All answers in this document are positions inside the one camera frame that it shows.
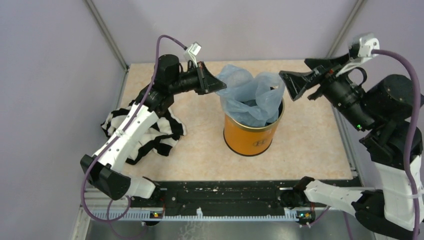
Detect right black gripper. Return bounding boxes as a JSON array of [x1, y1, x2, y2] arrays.
[[277, 51, 373, 131]]

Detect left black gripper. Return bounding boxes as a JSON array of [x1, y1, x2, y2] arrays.
[[169, 61, 227, 95]]

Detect translucent blue plastic trash bag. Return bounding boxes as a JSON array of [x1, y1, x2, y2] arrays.
[[216, 64, 286, 128]]

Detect orange gold-rimmed trash bin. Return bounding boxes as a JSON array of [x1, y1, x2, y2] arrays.
[[223, 100, 286, 157]]

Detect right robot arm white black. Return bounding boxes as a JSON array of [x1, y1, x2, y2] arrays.
[[279, 55, 424, 240]]

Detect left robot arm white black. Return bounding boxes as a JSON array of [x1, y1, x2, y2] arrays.
[[80, 54, 227, 207]]

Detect black white striped cloth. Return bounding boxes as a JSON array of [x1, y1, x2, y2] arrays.
[[100, 105, 187, 165]]

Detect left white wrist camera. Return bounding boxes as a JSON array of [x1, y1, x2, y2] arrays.
[[183, 41, 202, 68]]

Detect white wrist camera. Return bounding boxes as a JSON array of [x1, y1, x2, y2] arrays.
[[183, 41, 202, 68], [335, 32, 380, 77]]

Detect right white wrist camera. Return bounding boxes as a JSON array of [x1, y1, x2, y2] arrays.
[[335, 32, 380, 77]]

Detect right aluminium corner post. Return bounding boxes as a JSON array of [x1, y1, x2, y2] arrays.
[[326, 0, 367, 58]]

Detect aluminium corner post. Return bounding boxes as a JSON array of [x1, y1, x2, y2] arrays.
[[83, 0, 129, 73], [326, 0, 367, 58]]

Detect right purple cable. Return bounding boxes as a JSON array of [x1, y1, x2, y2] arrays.
[[308, 48, 424, 240]]

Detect purple cable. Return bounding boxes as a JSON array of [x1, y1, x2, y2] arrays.
[[80, 34, 190, 240], [308, 48, 424, 240]]

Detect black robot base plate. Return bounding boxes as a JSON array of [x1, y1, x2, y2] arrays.
[[129, 179, 362, 217]]

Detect left aluminium corner post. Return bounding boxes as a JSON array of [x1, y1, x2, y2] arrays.
[[83, 0, 129, 73]]

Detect white toothed cable duct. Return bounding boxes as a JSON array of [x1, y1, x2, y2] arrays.
[[91, 207, 299, 222]]

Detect aluminium frame rail front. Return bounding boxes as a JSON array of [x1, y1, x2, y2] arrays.
[[84, 187, 129, 214]]

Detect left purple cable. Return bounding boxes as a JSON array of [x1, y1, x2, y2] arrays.
[[80, 34, 190, 240]]

